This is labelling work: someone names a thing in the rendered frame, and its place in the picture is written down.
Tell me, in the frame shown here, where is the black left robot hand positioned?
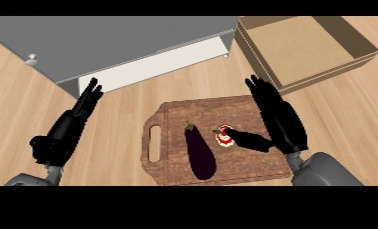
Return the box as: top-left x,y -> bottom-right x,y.
28,77 -> 105,168

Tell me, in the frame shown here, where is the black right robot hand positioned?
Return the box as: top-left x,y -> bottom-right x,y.
223,74 -> 310,156

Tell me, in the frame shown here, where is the brown wooden cutting board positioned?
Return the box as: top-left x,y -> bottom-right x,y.
139,94 -> 299,187

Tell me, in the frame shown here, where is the dark purple eggplant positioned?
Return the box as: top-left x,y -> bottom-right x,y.
183,120 -> 219,181

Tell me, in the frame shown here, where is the brown cardboard box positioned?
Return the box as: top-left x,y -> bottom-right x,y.
234,16 -> 378,96

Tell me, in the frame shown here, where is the red and white vegetable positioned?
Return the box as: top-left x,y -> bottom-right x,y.
211,124 -> 240,149

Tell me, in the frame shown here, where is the white door knob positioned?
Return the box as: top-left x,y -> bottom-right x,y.
24,53 -> 42,68

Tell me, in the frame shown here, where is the grey cabinet door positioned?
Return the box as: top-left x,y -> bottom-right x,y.
0,16 -> 241,86

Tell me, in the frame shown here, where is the white cabinet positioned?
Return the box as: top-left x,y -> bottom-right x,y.
58,27 -> 240,100

